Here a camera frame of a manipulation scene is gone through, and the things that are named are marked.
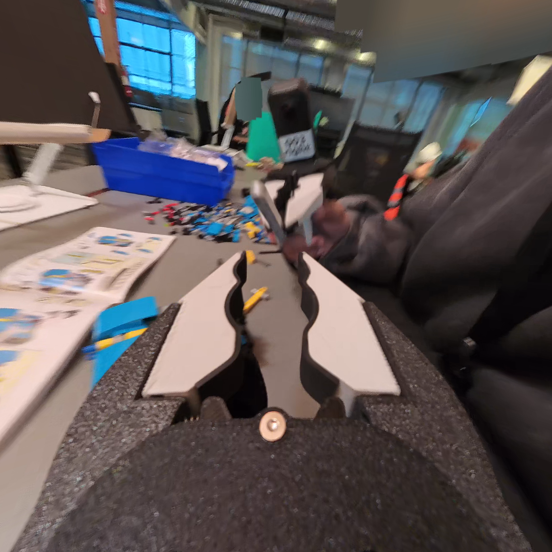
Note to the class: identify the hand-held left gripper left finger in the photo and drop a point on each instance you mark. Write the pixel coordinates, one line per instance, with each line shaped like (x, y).
(194, 345)

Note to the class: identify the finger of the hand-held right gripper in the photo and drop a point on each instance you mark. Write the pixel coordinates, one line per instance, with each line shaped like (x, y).
(308, 194)
(267, 211)

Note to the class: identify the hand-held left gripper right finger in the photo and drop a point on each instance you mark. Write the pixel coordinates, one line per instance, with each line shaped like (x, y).
(349, 345)

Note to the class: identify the person's right forearm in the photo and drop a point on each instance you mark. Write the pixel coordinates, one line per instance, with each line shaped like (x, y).
(371, 241)

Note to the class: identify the grey desk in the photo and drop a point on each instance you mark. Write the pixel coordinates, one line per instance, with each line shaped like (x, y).
(185, 258)

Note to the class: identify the person's right hand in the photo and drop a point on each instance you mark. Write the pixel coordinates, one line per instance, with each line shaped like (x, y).
(332, 224)

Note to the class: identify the teal green plastic bin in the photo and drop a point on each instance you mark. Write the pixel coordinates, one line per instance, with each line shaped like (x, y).
(263, 142)

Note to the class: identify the small yellow connector piece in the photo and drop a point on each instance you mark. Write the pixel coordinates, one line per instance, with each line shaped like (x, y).
(250, 256)

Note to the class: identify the pile of loose bricks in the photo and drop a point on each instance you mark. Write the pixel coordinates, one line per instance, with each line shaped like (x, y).
(215, 220)

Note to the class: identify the orange safety vest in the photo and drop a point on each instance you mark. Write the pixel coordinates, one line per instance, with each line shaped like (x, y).
(396, 198)

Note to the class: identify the clear bags in bin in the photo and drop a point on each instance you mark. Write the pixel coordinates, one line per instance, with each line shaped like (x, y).
(185, 151)

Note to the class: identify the blue plastic bin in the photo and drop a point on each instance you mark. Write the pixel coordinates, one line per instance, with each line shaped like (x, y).
(164, 177)

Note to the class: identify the white hard hat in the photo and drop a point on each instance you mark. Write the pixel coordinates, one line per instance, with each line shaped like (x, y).
(429, 152)

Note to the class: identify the open instruction booklet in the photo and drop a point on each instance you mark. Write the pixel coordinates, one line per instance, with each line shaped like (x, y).
(64, 280)

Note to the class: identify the person's dark grey clothing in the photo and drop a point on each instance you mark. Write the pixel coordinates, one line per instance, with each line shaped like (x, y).
(474, 258)

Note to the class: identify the white laptop stand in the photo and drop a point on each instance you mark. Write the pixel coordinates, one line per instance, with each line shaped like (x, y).
(43, 198)

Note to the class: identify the black partition panel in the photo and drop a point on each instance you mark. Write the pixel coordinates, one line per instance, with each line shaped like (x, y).
(51, 64)

